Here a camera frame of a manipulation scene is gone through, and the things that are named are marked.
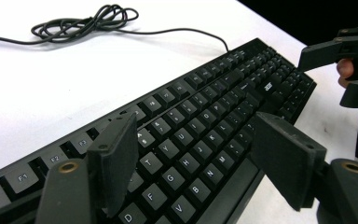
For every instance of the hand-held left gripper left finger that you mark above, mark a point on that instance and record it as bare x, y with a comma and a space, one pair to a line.
115, 161

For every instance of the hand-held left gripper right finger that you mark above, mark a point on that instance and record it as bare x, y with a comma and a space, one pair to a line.
287, 158

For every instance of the white foam board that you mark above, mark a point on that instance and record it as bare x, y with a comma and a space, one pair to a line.
43, 87

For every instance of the black computer keyboard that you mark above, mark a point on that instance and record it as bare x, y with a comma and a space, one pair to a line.
199, 124

